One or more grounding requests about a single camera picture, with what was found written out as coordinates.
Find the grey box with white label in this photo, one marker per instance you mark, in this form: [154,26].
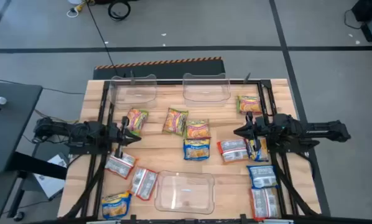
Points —
[49,186]

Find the clear plastic bin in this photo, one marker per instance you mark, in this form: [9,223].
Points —
[133,93]
[184,193]
[206,93]

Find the dark grey desk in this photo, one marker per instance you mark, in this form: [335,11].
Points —
[8,130]

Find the green Maruchan noodle pack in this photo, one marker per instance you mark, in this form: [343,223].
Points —
[175,122]
[137,119]
[198,130]
[249,105]

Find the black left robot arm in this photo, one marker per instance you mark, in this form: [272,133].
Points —
[64,129]

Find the black aluminium rig frame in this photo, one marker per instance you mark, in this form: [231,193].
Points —
[170,82]

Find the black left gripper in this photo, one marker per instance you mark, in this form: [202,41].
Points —
[116,133]

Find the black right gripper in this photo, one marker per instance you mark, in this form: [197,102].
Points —
[263,130]

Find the blue Maruchan noodle pack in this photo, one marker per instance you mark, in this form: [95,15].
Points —
[197,150]
[262,176]
[116,207]
[265,153]

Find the orange Maruchan noodle pack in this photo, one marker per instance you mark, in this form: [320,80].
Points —
[264,203]
[120,166]
[234,151]
[144,183]

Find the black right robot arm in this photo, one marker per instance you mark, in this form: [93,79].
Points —
[323,127]

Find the black hazard-striped floor mat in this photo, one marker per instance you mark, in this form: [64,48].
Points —
[173,71]

